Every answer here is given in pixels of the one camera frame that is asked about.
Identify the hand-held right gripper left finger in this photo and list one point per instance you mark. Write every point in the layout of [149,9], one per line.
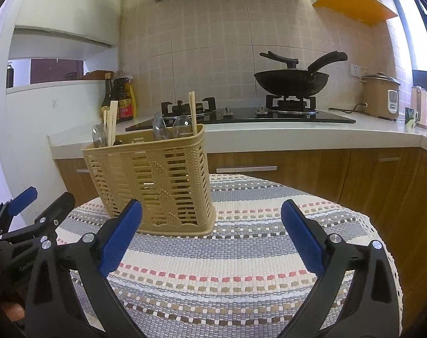
[120,239]

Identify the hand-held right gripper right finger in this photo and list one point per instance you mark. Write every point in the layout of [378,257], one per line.
[303,239]

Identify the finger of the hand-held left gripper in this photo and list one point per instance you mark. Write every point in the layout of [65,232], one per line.
[60,209]
[23,199]

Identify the beige plastic utensil basket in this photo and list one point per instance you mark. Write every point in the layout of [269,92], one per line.
[157,183]

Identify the wooden chopstick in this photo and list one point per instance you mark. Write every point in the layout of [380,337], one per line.
[105,126]
[192,109]
[112,119]

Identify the person's left hand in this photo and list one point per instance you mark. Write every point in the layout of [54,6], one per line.
[14,311]

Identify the striped woven table mat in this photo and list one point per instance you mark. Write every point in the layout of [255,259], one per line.
[234,271]

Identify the dark sauce bottle yellow label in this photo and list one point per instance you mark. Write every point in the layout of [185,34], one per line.
[107,102]

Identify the dark sauce bottle red label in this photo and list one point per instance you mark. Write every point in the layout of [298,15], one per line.
[125,105]

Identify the dark can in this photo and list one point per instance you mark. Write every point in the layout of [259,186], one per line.
[10,75]

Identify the black glass gas stove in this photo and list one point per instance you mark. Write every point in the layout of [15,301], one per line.
[241,116]

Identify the brown wicker basket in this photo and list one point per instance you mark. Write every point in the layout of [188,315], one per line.
[95,75]

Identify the black wok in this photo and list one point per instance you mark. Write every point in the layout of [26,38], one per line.
[291,81]

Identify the green patterned mug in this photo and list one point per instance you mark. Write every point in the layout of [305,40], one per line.
[410,118]

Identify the beige rice cooker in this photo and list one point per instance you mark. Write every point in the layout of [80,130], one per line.
[379,95]

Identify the white plastic jug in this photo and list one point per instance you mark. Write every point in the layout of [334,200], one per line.
[419,107]

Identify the white overhead cabinet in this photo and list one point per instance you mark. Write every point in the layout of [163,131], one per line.
[65,3]

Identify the dark framed window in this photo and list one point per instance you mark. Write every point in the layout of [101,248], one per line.
[421,42]

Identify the white wall socket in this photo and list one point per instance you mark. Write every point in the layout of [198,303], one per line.
[358,70]

